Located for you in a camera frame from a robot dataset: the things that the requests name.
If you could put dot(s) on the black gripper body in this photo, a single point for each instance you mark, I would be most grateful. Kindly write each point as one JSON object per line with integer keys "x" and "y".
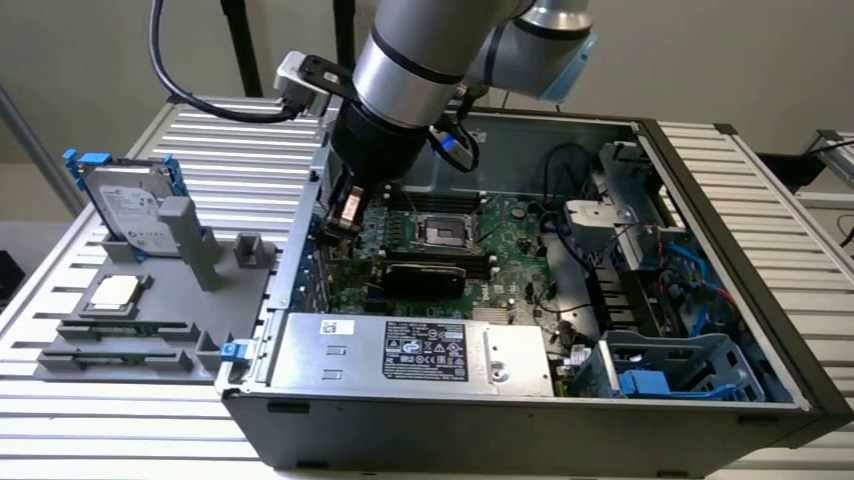
{"x": 376, "y": 150}

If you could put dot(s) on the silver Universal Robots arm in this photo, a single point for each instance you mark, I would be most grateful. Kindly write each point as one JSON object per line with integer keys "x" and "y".
{"x": 427, "y": 45}

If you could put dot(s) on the black RAM slot bank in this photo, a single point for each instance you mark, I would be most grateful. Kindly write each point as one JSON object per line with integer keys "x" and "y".
{"x": 443, "y": 200}
{"x": 476, "y": 265}

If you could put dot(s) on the CPU socket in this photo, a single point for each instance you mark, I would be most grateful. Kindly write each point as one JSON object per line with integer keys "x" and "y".
{"x": 446, "y": 231}

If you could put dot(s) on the black tripod pole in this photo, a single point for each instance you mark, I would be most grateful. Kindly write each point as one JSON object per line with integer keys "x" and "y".
{"x": 243, "y": 45}
{"x": 344, "y": 30}

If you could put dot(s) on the coin cell battery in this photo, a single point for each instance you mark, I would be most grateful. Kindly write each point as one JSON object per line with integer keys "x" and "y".
{"x": 520, "y": 211}

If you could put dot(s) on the green motherboard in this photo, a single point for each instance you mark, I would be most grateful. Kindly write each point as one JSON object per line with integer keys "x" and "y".
{"x": 516, "y": 265}

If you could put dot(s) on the silver power supply unit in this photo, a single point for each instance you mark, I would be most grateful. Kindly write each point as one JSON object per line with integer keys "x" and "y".
{"x": 407, "y": 355}

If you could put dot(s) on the blue case latch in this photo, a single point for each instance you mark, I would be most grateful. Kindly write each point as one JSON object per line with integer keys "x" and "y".
{"x": 233, "y": 350}

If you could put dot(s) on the hard disk in blue caddy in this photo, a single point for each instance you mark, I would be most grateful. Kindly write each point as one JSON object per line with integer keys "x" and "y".
{"x": 129, "y": 200}

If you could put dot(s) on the grey parts rack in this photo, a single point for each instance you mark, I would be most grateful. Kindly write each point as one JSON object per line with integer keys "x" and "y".
{"x": 167, "y": 320}

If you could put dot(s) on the silver CPU chip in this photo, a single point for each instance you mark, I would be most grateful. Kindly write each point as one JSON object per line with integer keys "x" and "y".
{"x": 116, "y": 291}

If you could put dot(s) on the metal drive cage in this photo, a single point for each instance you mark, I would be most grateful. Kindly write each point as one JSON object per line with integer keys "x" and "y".
{"x": 627, "y": 175}

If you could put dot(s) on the green RAM stick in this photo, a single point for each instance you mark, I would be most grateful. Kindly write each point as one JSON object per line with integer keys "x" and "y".
{"x": 120, "y": 330}
{"x": 109, "y": 358}

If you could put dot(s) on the grey metal pole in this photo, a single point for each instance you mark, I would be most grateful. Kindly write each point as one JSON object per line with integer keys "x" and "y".
{"x": 27, "y": 145}

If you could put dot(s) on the black open PC case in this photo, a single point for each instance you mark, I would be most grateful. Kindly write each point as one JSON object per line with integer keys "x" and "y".
{"x": 507, "y": 430}

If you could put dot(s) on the black box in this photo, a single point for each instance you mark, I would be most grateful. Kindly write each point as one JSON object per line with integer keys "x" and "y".
{"x": 9, "y": 276}

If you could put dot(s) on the grey-blue disk bay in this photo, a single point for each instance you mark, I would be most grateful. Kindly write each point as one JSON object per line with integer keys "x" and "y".
{"x": 694, "y": 365}

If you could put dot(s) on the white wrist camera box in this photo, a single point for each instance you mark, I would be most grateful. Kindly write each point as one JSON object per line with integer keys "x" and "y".
{"x": 303, "y": 75}

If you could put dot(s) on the aluminium frame rail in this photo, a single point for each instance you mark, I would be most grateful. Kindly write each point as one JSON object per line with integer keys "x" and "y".
{"x": 830, "y": 155}

